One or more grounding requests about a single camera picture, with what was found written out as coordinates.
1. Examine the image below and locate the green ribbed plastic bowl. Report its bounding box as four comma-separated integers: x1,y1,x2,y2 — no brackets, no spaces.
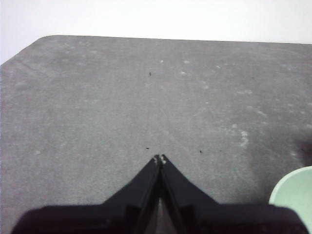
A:
269,166,312,234

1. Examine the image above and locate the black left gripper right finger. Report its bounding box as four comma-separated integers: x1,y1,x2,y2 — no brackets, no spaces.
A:
160,153,310,234

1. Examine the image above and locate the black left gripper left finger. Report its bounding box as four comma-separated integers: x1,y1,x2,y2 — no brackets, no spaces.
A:
11,154,162,234

